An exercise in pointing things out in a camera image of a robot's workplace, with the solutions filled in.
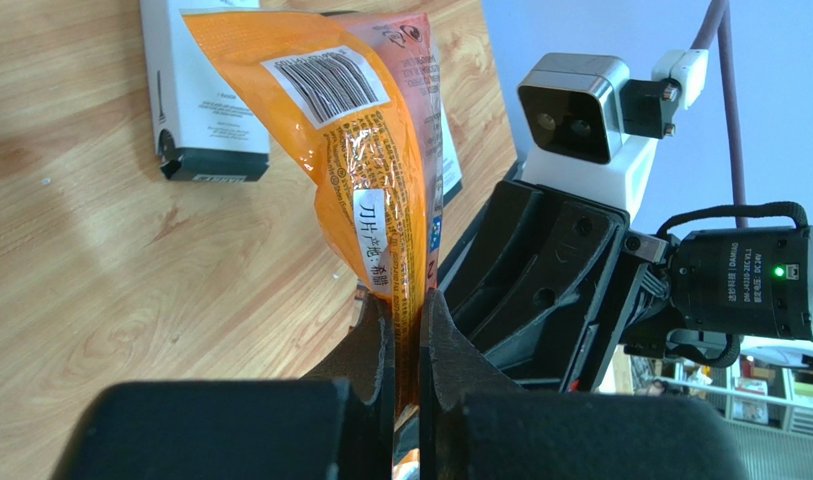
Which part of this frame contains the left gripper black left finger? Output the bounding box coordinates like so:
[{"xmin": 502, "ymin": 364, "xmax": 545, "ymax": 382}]
[{"xmin": 52, "ymin": 296, "xmax": 395, "ymax": 479}]

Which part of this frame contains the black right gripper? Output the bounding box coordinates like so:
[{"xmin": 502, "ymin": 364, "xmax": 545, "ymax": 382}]
[{"xmin": 445, "ymin": 181, "xmax": 813, "ymax": 391}]

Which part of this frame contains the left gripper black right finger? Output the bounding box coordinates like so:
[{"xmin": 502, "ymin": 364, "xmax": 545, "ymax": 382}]
[{"xmin": 419, "ymin": 290, "xmax": 748, "ymax": 479}]

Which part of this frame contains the orange razor bag vertical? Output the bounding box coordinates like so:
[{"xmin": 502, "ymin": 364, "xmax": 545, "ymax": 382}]
[{"xmin": 181, "ymin": 8, "xmax": 445, "ymax": 480}]

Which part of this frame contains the white tall box far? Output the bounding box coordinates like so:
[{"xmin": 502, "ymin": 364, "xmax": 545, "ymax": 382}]
[{"xmin": 439, "ymin": 96, "xmax": 463, "ymax": 206}]

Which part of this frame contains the white tall box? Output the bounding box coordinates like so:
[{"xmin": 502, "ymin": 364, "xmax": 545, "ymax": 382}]
[
  {"xmin": 139, "ymin": 0, "xmax": 270, "ymax": 183},
  {"xmin": 439, "ymin": 96, "xmax": 463, "ymax": 206}
]

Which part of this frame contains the white tall box near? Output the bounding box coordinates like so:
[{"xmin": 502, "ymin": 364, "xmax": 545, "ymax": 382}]
[{"xmin": 139, "ymin": 0, "xmax": 270, "ymax": 183}]

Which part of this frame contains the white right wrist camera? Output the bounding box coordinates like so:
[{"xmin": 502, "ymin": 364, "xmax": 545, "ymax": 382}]
[{"xmin": 517, "ymin": 49, "xmax": 709, "ymax": 216}]

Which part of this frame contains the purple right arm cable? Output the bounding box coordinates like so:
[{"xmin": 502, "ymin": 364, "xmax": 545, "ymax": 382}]
[{"xmin": 690, "ymin": 0, "xmax": 750, "ymax": 231}]

